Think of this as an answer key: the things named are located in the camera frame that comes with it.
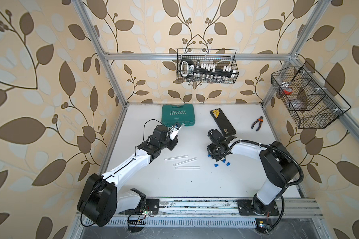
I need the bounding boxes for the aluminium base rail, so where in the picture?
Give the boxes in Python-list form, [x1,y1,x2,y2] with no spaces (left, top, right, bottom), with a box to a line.
[74,196,324,229]

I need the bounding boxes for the orange black pliers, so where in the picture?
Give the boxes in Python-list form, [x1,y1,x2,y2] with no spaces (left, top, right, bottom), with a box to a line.
[251,116,264,131]

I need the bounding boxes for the aluminium frame post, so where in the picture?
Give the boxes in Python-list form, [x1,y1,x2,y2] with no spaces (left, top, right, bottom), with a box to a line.
[72,1,128,108]

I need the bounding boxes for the black tool case yellow label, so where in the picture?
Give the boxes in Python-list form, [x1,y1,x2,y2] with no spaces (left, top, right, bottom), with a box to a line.
[210,108,236,136]

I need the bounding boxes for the black wire basket right wall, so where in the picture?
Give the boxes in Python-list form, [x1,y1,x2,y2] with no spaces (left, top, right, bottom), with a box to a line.
[271,62,351,129]

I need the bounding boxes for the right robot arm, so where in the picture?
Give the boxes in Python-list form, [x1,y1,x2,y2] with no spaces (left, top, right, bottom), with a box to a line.
[207,129,304,215]

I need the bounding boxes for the black wire basket back wall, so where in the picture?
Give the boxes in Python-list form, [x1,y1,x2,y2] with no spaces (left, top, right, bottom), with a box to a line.
[177,48,239,84]

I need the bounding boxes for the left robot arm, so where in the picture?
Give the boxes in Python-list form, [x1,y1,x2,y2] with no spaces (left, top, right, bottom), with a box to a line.
[77,122,182,227]

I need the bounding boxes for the green plastic tool case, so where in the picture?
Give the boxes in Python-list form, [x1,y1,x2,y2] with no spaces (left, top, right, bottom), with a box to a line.
[161,104,195,127]

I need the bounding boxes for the black wire basket wall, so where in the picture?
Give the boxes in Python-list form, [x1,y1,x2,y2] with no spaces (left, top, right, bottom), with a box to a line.
[177,48,239,84]
[271,62,351,129]

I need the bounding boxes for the black socket holder rail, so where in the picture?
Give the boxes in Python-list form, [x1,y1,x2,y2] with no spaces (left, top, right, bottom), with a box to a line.
[179,58,239,78]

